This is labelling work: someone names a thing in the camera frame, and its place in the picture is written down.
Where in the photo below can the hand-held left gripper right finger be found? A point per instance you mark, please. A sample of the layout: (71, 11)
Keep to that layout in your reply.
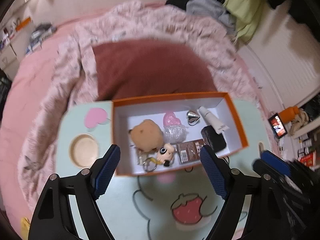
(212, 172)

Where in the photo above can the beige crumpled cloth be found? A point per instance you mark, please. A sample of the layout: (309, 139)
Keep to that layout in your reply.
(298, 123)

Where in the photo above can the light green cloth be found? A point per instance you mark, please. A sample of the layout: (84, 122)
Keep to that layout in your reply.
(245, 10)

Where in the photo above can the green cartoon lap table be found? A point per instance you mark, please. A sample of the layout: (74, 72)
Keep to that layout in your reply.
(30, 80)

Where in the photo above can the white cream tube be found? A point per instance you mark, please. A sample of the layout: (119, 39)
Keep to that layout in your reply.
(215, 122)

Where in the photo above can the brown plush toy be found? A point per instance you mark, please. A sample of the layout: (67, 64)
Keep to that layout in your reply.
(146, 135)

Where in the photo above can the black rectangular case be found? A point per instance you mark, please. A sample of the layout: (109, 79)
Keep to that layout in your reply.
(212, 137)

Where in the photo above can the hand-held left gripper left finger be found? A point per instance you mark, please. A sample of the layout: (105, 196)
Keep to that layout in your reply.
(107, 171)

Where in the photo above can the grey garment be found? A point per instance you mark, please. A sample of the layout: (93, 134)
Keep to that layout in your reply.
(210, 10)

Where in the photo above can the black garment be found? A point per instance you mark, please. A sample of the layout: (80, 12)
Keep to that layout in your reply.
(180, 1)

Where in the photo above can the yellow cloth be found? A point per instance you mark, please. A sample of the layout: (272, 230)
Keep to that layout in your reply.
(26, 226)

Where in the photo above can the grey blue clothing pile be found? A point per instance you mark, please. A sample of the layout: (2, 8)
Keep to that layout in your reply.
(41, 36)

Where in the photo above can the smartphone with lit screen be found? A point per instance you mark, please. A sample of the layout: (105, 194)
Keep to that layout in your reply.
(277, 126)

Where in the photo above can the white slatted panel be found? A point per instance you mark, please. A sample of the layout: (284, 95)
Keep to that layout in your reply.
(287, 62)

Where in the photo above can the white nightstand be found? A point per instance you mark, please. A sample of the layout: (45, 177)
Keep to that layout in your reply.
(12, 55)

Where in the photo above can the black bag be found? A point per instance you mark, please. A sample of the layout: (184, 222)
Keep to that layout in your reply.
(5, 85)

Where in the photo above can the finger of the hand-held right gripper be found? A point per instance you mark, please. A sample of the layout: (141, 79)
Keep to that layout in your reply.
(261, 167)
(275, 160)

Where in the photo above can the maroon cushion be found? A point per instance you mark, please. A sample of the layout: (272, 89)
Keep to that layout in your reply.
(150, 67)

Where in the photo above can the orange cardboard box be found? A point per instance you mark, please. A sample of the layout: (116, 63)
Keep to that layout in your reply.
(125, 120)

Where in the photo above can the brown foil packet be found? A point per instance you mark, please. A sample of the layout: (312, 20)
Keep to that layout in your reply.
(187, 151)

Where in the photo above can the floral pink blanket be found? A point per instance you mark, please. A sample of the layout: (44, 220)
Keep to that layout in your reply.
(75, 55)

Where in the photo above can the pink heart-shaped trinket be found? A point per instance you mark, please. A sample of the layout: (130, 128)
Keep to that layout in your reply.
(170, 118)

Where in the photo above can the silver cone-shaped trinket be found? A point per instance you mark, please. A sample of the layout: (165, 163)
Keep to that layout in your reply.
(193, 117)

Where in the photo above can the red printed packet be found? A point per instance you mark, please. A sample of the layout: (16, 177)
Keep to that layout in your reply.
(308, 159)

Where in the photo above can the orange storage bin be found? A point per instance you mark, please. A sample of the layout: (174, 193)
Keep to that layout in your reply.
(23, 23)

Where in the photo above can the orange bottle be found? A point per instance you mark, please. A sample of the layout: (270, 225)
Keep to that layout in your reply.
(288, 113)

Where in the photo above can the clear bubble wrap bundle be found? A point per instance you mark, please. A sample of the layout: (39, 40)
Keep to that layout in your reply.
(175, 133)

